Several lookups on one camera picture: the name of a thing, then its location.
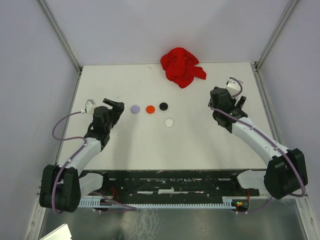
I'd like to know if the lilac earbud charging case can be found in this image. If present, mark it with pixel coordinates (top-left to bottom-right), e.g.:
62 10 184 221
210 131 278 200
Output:
130 105 141 114

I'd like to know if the orange earbud charging case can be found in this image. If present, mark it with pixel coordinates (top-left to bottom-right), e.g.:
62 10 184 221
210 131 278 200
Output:
145 105 156 114

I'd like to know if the black earbud charging case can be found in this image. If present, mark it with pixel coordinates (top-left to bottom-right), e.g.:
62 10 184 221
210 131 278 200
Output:
159 102 169 111

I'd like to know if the white earbud charging case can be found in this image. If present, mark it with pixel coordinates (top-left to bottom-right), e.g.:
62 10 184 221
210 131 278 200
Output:
164 118 175 128

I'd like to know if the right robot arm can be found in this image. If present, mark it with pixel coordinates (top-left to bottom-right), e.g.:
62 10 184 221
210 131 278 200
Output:
208 86 308 200

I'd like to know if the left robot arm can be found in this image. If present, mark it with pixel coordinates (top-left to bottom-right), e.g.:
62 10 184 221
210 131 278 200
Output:
39 98 125 214

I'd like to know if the red crumpled cloth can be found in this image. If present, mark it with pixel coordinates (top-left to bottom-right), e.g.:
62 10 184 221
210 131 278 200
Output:
160 47 207 89

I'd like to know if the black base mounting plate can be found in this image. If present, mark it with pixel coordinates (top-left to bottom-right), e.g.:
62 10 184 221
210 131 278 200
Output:
93 169 260 205

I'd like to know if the grey metal plate corner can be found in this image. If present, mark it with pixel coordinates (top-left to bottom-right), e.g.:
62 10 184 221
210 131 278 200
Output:
40 223 72 240

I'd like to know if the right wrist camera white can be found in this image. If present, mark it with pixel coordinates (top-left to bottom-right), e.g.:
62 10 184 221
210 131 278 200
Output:
226 76 243 98

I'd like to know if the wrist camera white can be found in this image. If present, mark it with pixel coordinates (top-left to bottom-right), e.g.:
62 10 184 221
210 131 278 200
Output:
226 76 243 98
80 99 97 116

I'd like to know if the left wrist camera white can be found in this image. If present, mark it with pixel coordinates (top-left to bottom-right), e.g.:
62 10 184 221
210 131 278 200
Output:
80 99 97 116

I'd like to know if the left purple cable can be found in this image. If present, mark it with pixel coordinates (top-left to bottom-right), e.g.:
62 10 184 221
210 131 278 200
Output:
51 111 138 215

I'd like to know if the aluminium front rail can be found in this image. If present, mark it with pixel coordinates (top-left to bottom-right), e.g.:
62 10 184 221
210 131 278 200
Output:
37 177 310 201

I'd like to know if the white slotted cable duct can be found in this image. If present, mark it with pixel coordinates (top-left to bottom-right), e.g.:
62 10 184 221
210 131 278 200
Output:
78 197 238 209

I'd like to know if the right aluminium frame post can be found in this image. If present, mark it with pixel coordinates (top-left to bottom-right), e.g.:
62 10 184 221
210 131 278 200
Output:
254 0 301 71

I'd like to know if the aluminium frame post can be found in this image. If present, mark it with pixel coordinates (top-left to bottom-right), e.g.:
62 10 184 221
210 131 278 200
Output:
254 0 301 71
36 0 83 73

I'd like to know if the left aluminium frame post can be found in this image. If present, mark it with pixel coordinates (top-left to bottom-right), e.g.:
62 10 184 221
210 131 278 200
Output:
36 0 83 73

